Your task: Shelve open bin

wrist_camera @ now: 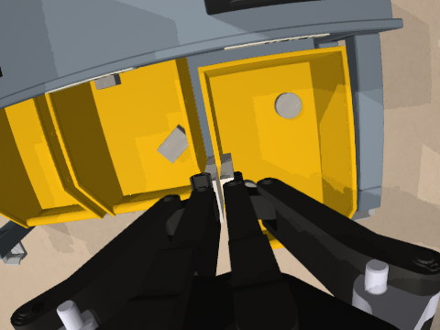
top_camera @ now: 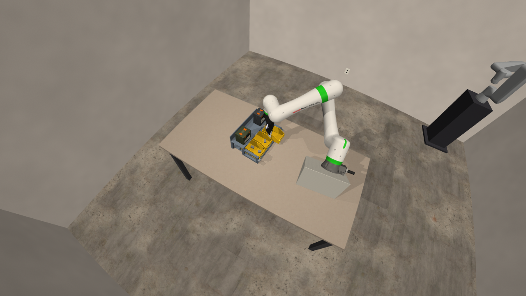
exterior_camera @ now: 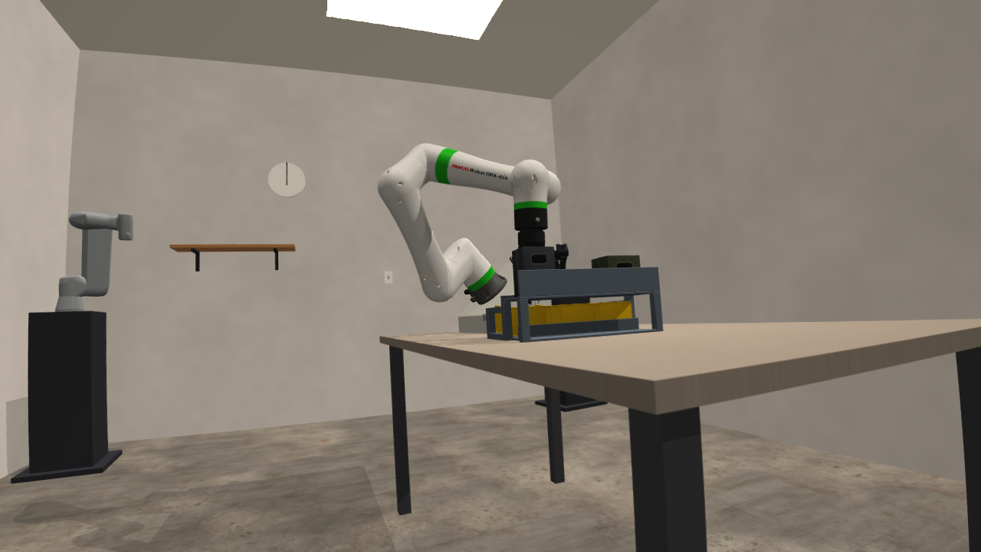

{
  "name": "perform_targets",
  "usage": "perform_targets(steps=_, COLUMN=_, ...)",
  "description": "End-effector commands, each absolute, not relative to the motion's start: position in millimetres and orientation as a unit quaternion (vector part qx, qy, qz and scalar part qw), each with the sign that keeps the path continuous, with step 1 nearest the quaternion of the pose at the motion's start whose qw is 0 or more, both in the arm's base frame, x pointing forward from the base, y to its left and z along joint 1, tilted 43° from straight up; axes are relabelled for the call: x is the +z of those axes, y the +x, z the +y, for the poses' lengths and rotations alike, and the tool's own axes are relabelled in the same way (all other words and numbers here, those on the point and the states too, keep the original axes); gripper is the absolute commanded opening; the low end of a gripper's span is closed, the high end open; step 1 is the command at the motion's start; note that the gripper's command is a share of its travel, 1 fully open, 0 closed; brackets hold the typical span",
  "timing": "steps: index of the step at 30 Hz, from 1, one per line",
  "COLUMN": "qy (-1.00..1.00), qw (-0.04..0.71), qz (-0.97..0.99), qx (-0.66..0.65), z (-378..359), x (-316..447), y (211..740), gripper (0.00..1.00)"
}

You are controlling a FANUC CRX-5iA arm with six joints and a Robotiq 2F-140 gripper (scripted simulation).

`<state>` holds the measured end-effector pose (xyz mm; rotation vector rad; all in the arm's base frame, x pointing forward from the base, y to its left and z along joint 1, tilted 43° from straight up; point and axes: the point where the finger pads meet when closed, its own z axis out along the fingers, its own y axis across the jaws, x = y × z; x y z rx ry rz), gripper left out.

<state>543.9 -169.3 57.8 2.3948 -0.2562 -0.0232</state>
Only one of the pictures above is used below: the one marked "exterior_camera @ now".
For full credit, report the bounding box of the yellow bin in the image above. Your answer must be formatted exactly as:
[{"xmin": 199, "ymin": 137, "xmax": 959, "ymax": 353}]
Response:
[
  {"xmin": 546, "ymin": 303, "xmax": 595, "ymax": 324},
  {"xmin": 595, "ymin": 301, "xmax": 632, "ymax": 320},
  {"xmin": 495, "ymin": 304, "xmax": 546, "ymax": 337}
]

